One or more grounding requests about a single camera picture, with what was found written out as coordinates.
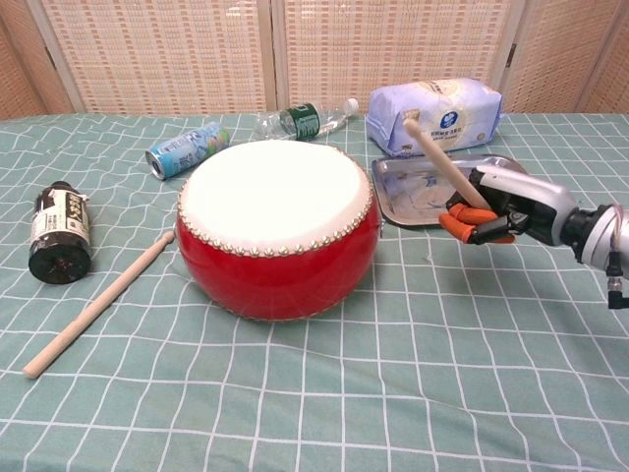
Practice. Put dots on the woven bamboo folding screen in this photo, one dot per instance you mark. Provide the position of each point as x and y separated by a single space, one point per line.
162 54

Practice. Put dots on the blue green drink can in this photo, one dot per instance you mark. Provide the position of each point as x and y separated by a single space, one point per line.
187 150

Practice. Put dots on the rectangular metal tray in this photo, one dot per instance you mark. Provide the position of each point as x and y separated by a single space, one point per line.
408 192

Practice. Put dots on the dark brown labelled bottle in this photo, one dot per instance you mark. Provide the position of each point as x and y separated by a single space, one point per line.
59 231

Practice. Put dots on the clear bottle green label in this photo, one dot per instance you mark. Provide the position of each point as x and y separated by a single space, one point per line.
300 120

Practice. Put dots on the lilac tissue pack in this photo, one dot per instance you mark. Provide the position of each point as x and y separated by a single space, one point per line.
472 113

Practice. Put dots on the wooden drumstick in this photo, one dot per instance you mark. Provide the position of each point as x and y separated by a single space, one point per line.
98 305
447 167

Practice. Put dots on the red drum white skin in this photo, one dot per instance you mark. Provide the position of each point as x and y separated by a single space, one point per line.
275 275

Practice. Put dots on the green checked tablecloth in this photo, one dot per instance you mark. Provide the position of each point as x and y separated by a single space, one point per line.
393 393

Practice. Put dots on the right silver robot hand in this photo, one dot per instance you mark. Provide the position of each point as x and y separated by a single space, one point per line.
535 196

